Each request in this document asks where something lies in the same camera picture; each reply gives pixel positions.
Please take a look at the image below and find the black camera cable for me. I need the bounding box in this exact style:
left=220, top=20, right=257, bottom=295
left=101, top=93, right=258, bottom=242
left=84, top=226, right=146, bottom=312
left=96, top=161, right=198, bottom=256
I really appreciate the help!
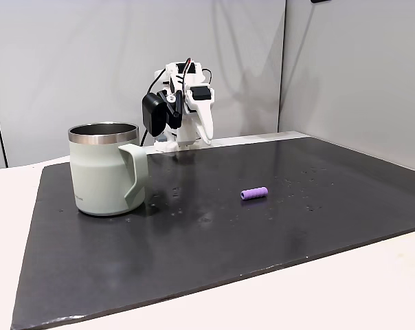
left=138, top=67, right=168, bottom=147

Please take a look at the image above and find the pale green steel-rimmed mug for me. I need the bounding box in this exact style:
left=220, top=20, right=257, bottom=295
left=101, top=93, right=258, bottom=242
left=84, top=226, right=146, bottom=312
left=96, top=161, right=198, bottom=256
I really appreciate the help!
left=67, top=122, right=149, bottom=217

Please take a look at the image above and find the red white black servo wire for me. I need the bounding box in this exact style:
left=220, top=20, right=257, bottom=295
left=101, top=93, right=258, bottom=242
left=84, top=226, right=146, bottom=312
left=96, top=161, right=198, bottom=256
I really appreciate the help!
left=177, top=57, right=197, bottom=91

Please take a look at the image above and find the purple pen grip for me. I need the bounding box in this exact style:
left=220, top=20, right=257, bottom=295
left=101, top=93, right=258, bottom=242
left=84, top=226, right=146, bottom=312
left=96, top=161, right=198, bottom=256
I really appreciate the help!
left=240, top=186, right=269, bottom=201

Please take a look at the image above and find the black table mat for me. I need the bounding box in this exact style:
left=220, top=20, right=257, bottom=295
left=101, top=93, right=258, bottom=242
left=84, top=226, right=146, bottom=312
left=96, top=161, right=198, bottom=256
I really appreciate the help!
left=10, top=135, right=415, bottom=330

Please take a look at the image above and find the black camera box with mount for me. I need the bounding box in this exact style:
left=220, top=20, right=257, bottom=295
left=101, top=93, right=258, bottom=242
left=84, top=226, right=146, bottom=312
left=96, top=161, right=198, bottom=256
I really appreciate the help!
left=142, top=89, right=183, bottom=136

